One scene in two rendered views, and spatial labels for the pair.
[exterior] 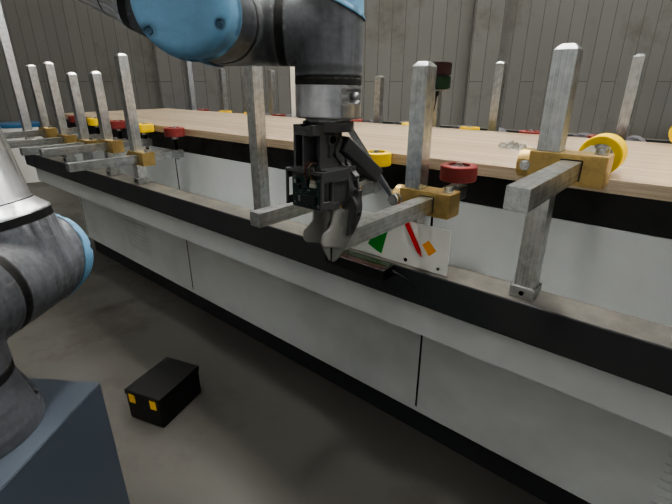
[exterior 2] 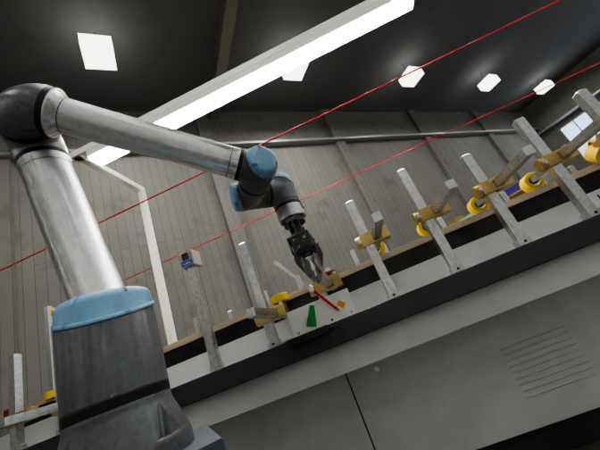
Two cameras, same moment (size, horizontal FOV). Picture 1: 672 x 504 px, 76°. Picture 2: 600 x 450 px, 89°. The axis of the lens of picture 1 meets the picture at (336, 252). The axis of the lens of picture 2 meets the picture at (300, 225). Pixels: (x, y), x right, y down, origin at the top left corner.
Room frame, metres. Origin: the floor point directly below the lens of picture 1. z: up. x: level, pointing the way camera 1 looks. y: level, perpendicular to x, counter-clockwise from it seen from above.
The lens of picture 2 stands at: (-0.14, 0.52, 0.67)
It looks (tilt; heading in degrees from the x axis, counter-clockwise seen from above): 20 degrees up; 326
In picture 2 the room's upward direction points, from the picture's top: 22 degrees counter-clockwise
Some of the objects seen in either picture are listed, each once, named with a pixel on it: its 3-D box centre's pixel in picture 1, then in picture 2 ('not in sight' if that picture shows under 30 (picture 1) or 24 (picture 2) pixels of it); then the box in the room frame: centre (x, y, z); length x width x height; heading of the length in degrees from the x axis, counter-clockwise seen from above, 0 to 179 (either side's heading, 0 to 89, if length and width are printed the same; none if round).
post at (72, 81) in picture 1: (82, 129); not in sight; (2.03, 1.16, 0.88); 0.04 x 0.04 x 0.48; 49
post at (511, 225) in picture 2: not in sight; (497, 205); (0.40, -0.74, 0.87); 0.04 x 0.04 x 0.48; 49
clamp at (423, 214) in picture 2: not in sight; (430, 212); (0.55, -0.57, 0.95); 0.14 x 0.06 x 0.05; 49
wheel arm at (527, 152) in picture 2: not in sight; (497, 182); (0.36, -0.76, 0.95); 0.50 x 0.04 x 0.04; 139
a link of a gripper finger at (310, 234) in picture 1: (317, 233); (307, 270); (0.62, 0.03, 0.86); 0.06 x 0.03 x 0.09; 139
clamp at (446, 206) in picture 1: (425, 199); (325, 285); (0.88, -0.19, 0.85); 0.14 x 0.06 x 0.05; 49
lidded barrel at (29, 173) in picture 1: (27, 151); not in sight; (5.07, 3.60, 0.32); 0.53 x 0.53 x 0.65
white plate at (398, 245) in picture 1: (394, 240); (320, 312); (0.89, -0.13, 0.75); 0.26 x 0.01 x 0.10; 49
